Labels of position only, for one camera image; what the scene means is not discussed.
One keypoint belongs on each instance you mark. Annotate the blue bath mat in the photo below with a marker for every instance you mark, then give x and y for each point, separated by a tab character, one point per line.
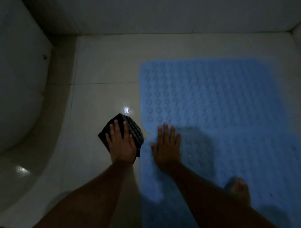
258	164
211	94

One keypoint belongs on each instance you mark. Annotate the toilet bolt cap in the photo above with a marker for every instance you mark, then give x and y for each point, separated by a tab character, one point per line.
44	56

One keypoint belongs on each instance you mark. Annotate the person's left hand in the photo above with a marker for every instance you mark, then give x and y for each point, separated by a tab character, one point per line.
122	148

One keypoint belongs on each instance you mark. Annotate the person's bare foot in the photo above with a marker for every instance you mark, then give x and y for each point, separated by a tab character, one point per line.
238	190

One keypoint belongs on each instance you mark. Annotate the person's right forearm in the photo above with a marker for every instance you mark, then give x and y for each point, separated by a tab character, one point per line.
211	202

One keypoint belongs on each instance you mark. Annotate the person's left forearm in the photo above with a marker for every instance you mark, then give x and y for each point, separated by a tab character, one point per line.
89	199

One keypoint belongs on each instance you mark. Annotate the dark checked cloth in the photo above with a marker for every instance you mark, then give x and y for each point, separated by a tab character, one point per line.
136	134

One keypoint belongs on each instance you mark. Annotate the person's right hand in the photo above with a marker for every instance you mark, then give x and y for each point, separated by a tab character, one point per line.
167	150

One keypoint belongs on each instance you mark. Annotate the white toilet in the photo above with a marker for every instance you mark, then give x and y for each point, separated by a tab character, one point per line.
18	82

